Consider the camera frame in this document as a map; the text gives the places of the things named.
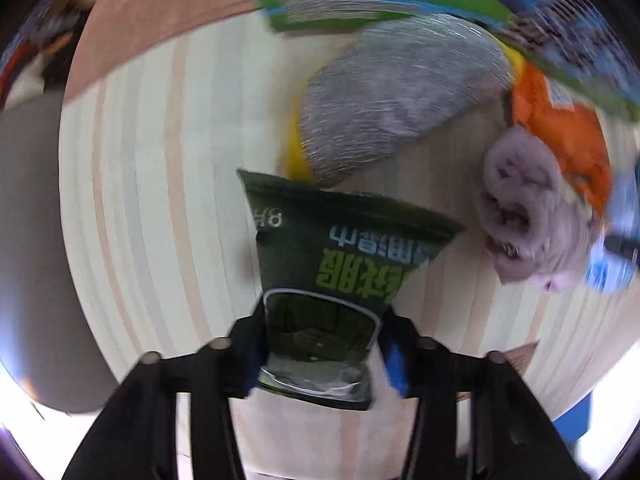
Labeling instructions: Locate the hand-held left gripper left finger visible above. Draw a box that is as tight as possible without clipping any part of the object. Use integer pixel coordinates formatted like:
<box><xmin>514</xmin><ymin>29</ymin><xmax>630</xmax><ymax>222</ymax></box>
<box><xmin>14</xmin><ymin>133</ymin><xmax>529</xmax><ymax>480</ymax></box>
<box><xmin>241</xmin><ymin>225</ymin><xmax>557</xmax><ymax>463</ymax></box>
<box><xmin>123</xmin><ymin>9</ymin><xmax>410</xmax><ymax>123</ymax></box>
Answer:
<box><xmin>62</xmin><ymin>300</ymin><xmax>269</xmax><ymax>480</ymax></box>

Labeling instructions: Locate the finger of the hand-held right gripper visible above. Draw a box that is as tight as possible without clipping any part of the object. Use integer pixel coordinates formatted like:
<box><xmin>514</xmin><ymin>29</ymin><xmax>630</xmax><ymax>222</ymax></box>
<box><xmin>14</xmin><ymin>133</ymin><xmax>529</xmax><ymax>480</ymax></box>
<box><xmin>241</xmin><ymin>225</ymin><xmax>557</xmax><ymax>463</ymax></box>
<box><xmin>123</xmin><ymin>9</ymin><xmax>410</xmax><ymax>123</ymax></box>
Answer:
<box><xmin>585</xmin><ymin>232</ymin><xmax>640</xmax><ymax>294</ymax></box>

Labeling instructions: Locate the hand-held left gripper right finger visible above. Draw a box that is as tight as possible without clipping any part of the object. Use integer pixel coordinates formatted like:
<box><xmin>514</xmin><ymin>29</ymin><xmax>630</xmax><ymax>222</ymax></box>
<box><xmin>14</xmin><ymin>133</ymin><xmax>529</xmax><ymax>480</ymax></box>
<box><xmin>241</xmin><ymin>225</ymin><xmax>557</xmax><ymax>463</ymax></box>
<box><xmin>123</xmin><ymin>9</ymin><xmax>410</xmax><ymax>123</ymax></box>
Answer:
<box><xmin>378</xmin><ymin>310</ymin><xmax>586</xmax><ymax>480</ymax></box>

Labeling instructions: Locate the dark green wet wipes packet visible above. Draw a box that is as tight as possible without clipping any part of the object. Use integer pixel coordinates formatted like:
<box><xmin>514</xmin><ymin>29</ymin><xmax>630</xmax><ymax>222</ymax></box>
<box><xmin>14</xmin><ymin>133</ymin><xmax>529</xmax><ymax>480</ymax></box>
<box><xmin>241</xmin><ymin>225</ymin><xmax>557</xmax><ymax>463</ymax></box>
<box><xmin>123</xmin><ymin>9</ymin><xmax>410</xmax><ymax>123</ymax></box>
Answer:
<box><xmin>236</xmin><ymin>169</ymin><xmax>467</xmax><ymax>411</ymax></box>

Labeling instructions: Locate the rolled purple towel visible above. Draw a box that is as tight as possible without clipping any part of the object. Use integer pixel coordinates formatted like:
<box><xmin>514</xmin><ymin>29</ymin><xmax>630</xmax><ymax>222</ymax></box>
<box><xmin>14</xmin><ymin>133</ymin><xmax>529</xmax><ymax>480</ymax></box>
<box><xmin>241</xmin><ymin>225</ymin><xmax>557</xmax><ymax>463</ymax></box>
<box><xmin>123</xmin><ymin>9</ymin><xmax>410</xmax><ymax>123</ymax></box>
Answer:
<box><xmin>475</xmin><ymin>125</ymin><xmax>597</xmax><ymax>294</ymax></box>

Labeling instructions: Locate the blue stool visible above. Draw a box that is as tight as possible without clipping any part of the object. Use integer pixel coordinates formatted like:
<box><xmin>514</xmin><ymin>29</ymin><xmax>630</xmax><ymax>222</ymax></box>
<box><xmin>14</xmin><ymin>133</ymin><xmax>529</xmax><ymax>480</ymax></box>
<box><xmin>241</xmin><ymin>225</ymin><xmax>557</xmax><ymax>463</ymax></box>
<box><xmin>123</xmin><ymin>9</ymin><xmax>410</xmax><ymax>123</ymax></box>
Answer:
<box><xmin>550</xmin><ymin>390</ymin><xmax>594</xmax><ymax>444</ymax></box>

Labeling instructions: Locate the orange packet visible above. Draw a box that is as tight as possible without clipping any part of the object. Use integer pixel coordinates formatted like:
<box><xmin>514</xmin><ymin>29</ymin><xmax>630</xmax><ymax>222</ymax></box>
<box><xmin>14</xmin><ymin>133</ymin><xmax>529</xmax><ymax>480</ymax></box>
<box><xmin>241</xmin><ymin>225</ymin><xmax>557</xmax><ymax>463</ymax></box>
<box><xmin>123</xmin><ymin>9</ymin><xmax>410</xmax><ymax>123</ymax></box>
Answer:
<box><xmin>509</xmin><ymin>64</ymin><xmax>614</xmax><ymax>221</ymax></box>

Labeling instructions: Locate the grey round seat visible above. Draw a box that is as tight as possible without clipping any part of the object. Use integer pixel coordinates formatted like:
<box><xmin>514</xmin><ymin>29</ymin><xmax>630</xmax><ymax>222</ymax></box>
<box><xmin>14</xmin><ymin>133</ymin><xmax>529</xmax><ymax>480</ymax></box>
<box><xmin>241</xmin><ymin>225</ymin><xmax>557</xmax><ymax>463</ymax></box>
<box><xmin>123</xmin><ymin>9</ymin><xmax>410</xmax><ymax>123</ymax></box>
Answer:
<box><xmin>0</xmin><ymin>95</ymin><xmax>121</xmax><ymax>416</ymax></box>

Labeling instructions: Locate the blue packet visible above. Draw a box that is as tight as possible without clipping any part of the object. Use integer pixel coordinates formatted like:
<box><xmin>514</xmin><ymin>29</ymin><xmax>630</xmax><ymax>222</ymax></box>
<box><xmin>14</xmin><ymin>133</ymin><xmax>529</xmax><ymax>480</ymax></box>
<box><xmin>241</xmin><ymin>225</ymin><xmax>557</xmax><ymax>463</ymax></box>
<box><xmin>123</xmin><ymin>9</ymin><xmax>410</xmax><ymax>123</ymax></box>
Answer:
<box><xmin>440</xmin><ymin>0</ymin><xmax>640</xmax><ymax>116</ymax></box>

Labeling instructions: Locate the grey and yellow scrubbing cloth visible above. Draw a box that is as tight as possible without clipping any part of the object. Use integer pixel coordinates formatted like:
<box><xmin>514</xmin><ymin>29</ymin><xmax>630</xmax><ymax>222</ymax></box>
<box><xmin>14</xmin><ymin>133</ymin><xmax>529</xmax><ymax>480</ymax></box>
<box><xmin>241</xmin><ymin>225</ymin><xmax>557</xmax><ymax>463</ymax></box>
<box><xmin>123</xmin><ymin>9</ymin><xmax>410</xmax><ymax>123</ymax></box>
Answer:
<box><xmin>285</xmin><ymin>14</ymin><xmax>526</xmax><ymax>186</ymax></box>

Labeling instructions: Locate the pink brown mat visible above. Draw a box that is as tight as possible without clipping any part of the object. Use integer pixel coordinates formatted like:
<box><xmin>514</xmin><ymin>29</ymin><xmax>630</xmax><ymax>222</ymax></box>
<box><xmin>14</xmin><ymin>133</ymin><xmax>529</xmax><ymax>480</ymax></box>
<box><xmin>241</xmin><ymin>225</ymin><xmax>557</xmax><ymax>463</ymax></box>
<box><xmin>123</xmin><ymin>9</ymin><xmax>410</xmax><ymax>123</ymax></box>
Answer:
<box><xmin>64</xmin><ymin>0</ymin><xmax>262</xmax><ymax>107</ymax></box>

